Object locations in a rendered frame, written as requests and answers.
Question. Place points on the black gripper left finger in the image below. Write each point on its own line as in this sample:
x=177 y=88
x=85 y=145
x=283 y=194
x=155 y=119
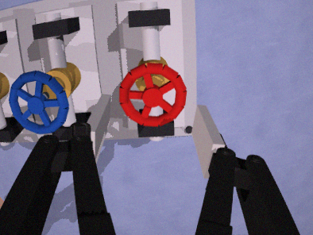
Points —
x=26 y=206

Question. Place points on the valve with blue handwheel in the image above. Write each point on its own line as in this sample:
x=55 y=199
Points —
x=84 y=88

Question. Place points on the grey pipe valve with black end clamps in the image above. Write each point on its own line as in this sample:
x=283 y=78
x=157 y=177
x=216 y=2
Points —
x=11 y=66

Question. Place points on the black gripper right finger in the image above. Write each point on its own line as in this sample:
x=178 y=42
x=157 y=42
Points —
x=263 y=207

